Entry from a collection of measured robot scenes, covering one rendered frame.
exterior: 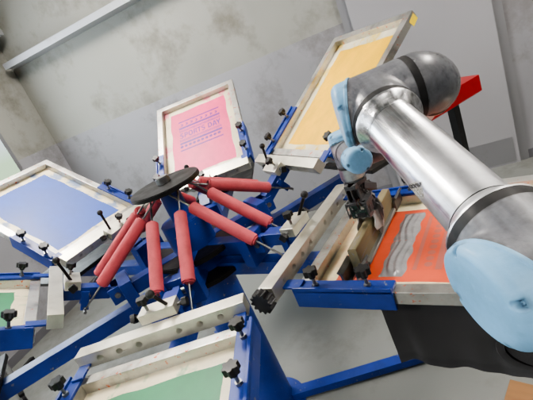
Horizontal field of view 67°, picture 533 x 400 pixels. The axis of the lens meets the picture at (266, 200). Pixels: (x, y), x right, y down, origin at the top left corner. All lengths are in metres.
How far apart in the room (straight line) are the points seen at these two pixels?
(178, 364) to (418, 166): 0.94
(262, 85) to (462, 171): 3.48
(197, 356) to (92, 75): 3.86
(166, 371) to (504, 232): 1.04
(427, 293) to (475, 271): 0.66
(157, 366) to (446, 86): 1.04
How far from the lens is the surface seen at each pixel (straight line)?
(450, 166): 0.53
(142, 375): 1.34
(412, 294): 1.10
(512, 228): 0.44
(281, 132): 2.25
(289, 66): 3.84
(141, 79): 4.44
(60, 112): 5.14
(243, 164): 2.24
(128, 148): 4.75
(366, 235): 1.26
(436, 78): 0.75
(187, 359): 1.27
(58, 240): 2.36
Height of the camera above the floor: 1.65
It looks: 19 degrees down
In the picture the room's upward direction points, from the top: 23 degrees counter-clockwise
